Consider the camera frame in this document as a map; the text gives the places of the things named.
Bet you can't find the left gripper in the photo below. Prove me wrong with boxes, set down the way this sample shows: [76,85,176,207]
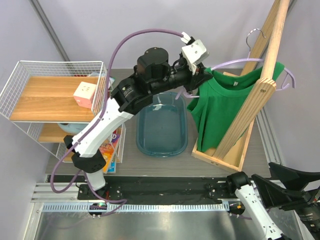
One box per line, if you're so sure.
[148,59,213,96]

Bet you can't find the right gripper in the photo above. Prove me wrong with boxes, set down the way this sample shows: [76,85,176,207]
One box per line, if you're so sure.
[252,159,320,239]

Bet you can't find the lilac plastic clothes hanger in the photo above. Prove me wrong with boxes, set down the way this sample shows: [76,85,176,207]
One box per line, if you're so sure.
[175,28,296,100]

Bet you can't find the green tank top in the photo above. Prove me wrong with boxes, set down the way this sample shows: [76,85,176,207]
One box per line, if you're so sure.
[186,61,285,153]

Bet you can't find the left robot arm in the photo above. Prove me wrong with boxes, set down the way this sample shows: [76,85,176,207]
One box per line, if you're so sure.
[63,43,210,200]

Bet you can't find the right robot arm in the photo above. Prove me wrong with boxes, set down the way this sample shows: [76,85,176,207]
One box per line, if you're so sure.
[225,162,320,240]

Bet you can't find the wooden clothes rack stand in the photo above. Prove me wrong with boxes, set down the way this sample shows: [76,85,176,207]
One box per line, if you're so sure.
[191,0,290,173]

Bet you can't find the teal plastic basin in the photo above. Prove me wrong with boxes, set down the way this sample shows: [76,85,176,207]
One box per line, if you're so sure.
[136,91,188,158]

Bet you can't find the colourful children's book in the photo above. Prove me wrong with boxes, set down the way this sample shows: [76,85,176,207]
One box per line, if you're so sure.
[99,127,122,174]

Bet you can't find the pink white cube socket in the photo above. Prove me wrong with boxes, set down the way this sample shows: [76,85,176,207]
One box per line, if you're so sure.
[73,81,97,109]

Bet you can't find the light blue plush toy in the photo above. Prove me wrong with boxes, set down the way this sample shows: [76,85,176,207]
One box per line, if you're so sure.
[57,122,88,135]

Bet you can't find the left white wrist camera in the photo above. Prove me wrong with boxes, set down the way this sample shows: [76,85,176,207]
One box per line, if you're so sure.
[180,32,209,75]

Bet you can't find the white slotted cable duct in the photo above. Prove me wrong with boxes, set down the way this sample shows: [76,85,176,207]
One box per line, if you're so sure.
[42,202,230,213]

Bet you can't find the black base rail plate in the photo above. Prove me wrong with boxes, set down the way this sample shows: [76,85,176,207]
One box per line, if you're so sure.
[77,176,241,205]

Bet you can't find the white wire shelf rack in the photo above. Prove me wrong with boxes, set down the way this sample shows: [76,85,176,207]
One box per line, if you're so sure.
[0,60,127,164]

